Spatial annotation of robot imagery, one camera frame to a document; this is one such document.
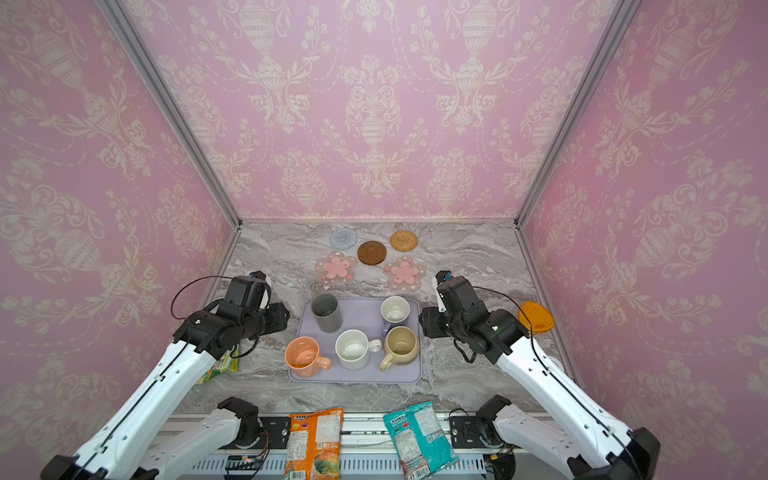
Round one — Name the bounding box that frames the peach orange mug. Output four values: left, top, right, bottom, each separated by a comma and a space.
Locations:
284, 336, 333, 378

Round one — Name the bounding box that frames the white mug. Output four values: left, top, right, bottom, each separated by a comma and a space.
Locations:
335, 329, 383, 371

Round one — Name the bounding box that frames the lavender mug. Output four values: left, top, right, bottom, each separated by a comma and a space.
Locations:
380, 296, 411, 335

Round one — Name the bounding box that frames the blue woven round coaster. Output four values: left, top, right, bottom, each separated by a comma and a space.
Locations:
329, 228, 358, 250

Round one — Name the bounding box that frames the pink flower silicone coaster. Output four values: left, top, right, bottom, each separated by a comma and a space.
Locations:
383, 256, 425, 292

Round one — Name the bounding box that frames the brown wooden round coaster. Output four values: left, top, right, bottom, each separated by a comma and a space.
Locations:
357, 241, 387, 266

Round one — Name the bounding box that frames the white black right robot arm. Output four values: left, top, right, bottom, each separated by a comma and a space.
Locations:
419, 303, 661, 479

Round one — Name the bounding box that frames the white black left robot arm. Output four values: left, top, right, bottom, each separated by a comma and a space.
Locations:
40, 303, 290, 479

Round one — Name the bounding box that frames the woven rattan round coaster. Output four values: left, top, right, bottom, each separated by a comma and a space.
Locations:
389, 230, 419, 252

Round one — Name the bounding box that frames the grey mug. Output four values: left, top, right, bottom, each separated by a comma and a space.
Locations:
310, 293, 343, 333

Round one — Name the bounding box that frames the green snack packet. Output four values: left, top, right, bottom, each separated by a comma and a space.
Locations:
196, 349, 239, 385

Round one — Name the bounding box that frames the lavender silicone tray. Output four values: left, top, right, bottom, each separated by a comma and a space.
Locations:
287, 296, 424, 386

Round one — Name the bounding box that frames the beige yellow mug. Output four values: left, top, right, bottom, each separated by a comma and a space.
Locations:
379, 326, 420, 372

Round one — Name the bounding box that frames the orange snack bag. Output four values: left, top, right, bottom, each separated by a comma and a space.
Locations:
284, 408, 344, 480

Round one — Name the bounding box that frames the teal snack bag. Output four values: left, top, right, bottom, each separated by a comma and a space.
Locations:
383, 402, 458, 480

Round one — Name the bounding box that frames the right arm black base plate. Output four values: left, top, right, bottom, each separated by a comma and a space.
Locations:
448, 416, 502, 449

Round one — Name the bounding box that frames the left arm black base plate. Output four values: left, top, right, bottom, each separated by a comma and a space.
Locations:
258, 415, 291, 450

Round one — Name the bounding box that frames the aluminium front rail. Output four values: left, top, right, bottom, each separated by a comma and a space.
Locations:
116, 411, 625, 455

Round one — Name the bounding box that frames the aluminium frame post left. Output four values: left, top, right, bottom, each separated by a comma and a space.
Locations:
96, 0, 242, 231

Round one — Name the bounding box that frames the aluminium frame post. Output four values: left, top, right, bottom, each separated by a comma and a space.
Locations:
96, 0, 242, 231
515, 0, 641, 231

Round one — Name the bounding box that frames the aluminium frame post right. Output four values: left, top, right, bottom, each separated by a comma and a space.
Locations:
515, 0, 641, 231

